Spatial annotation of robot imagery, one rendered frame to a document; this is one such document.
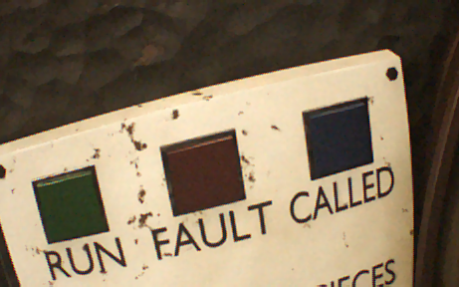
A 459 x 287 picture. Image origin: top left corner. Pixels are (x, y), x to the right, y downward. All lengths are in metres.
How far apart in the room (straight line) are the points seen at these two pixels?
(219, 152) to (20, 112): 0.12
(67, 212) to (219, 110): 0.10
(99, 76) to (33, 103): 0.04
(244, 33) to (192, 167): 0.08
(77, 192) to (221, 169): 0.08
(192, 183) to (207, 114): 0.04
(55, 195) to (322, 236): 0.17
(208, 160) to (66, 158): 0.08
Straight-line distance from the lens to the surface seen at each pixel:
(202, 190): 0.61
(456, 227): 0.58
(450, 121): 0.58
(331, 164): 0.63
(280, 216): 0.63
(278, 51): 0.62
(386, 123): 0.64
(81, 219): 0.60
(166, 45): 0.60
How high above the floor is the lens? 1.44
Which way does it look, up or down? 22 degrees down
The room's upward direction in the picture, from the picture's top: 9 degrees counter-clockwise
